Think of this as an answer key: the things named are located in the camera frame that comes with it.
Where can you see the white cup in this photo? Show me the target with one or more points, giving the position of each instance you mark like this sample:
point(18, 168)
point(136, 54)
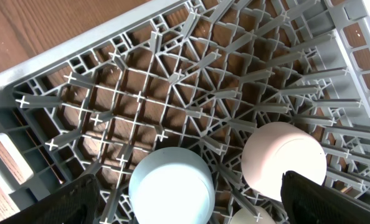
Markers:
point(243, 216)

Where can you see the grey plastic dishwasher rack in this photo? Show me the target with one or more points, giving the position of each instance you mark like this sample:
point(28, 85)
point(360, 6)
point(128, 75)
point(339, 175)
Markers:
point(202, 75)

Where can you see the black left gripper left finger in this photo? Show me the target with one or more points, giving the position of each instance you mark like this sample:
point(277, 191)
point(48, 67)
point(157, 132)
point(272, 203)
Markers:
point(74, 203)

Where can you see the pink bowl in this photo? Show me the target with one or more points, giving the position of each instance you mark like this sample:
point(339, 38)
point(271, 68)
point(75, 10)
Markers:
point(276, 148)

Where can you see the light blue bowl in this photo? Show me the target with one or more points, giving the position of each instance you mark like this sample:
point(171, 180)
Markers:
point(172, 185)

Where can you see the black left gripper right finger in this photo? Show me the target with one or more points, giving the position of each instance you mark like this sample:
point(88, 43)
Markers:
point(306, 202)

